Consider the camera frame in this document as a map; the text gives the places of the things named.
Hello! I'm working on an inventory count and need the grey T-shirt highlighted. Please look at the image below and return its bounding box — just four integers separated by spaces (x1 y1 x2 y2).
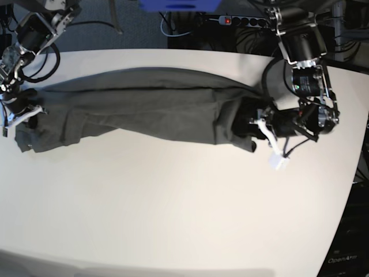
15 68 272 153

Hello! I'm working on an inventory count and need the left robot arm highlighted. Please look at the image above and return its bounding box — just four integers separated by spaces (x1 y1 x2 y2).
252 1 340 141

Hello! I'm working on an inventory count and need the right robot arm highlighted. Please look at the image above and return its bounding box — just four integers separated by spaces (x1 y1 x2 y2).
1 1 81 115

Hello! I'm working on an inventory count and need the black power strip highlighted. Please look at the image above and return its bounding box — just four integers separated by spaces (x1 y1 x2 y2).
216 16 268 28

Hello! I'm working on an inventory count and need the blue plastic box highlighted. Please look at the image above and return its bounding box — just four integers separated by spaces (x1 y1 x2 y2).
139 0 221 12

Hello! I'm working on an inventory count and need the black OpenArm case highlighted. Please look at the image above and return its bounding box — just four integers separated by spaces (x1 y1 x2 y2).
318 182 368 276

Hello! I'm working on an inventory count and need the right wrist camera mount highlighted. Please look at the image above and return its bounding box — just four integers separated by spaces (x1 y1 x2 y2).
251 108 289 171

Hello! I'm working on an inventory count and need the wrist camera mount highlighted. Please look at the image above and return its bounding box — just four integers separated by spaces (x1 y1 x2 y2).
251 108 289 171
1 105 47 137

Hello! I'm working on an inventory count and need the white cable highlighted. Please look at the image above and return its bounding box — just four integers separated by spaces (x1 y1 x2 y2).
160 11 193 37

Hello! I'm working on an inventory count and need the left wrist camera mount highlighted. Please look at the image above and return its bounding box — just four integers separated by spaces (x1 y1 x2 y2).
1 105 47 137

